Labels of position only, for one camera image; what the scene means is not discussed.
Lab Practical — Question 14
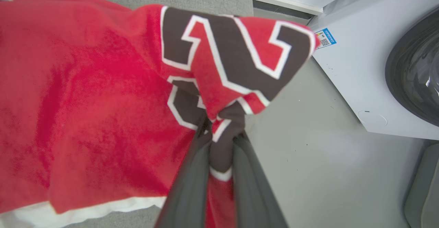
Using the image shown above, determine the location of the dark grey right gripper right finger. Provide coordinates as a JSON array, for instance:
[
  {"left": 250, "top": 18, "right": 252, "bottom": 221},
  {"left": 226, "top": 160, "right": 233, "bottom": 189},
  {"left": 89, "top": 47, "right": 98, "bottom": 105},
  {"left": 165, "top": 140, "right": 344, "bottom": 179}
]
[{"left": 232, "top": 133, "right": 289, "bottom": 228}]

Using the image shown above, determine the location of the red and white jersey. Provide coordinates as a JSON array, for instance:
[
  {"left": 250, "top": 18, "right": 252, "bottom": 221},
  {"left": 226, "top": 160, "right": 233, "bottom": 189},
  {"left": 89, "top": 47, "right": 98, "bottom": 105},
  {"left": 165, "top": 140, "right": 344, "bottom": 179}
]
[{"left": 0, "top": 0, "right": 321, "bottom": 228}]

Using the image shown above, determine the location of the dark round washing machine door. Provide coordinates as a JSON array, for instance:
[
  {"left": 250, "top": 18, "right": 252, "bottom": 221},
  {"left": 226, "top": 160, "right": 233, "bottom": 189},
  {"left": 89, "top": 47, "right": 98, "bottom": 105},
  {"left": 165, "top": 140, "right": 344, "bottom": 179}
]
[{"left": 385, "top": 7, "right": 439, "bottom": 127}]

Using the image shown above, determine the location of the blue white energy label sticker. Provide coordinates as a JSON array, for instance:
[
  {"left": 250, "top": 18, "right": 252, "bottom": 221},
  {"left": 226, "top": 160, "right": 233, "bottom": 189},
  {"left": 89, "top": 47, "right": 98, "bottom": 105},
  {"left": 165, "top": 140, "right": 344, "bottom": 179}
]
[{"left": 314, "top": 28, "right": 337, "bottom": 50}]

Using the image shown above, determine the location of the grey rounded plastic object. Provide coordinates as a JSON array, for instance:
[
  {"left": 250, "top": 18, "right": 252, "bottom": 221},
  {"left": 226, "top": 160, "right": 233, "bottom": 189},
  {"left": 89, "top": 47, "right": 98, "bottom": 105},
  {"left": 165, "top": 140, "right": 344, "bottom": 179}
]
[{"left": 404, "top": 143, "right": 439, "bottom": 228}]

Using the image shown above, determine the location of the white baseboard strip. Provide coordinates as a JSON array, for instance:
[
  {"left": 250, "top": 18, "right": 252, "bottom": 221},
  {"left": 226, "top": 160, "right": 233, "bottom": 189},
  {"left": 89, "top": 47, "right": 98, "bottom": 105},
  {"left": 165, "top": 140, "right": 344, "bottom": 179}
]
[{"left": 251, "top": 0, "right": 323, "bottom": 16}]

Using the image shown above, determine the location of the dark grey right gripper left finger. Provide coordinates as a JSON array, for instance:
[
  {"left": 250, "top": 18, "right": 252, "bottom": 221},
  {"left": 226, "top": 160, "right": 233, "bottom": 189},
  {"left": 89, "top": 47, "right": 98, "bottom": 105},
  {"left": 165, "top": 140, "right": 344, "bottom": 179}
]
[{"left": 154, "top": 131, "right": 213, "bottom": 228}]

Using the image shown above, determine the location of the white washing machine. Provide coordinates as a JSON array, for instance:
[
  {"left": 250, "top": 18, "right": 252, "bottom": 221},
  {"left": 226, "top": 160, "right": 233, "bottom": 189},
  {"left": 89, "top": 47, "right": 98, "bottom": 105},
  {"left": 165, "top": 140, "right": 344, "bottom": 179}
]
[{"left": 307, "top": 0, "right": 439, "bottom": 141}]

